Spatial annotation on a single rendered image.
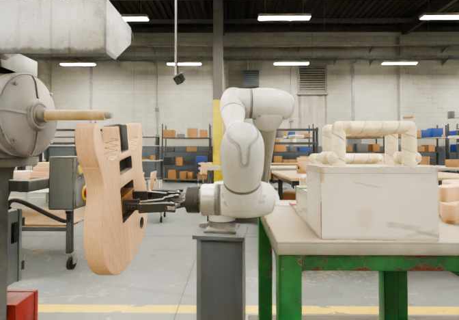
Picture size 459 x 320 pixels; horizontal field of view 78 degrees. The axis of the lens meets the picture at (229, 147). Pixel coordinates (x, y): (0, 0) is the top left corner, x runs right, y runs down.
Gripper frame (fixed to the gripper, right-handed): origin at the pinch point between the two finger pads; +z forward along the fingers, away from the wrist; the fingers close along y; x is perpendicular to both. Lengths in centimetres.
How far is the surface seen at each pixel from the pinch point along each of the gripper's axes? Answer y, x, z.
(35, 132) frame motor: 7.7, 18.9, 30.4
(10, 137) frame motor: -0.7, 18.4, 31.7
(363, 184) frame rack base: -13, 8, -60
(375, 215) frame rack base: -15, 1, -63
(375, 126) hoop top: -10, 21, -64
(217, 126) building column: 695, -33, 12
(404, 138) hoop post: -10, 18, -71
